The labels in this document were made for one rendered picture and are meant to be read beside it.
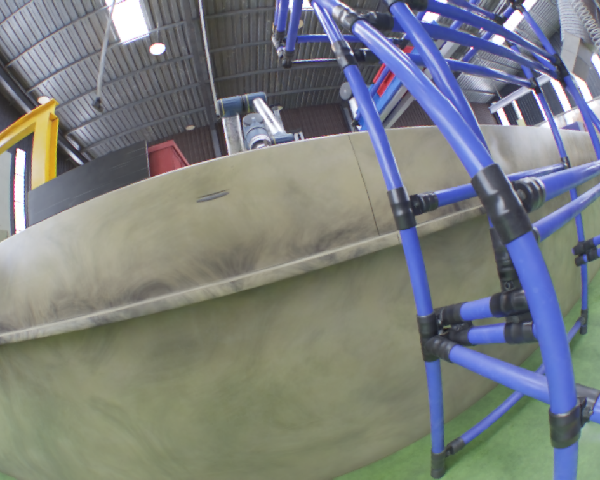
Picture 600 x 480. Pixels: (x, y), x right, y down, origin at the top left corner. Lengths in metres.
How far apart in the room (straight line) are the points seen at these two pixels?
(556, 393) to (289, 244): 0.47
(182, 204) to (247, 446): 0.54
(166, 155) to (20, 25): 11.13
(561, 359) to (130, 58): 11.55
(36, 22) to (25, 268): 10.78
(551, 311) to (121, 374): 0.69
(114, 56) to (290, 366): 11.31
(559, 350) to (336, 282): 0.41
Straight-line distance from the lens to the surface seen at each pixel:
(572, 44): 7.57
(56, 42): 11.48
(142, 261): 0.55
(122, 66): 11.72
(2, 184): 8.81
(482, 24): 0.63
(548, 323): 0.25
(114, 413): 0.71
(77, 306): 0.65
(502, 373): 0.37
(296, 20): 0.79
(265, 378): 0.56
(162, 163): 0.59
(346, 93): 2.05
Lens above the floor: 0.61
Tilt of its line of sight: 1 degrees up
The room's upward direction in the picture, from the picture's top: 15 degrees counter-clockwise
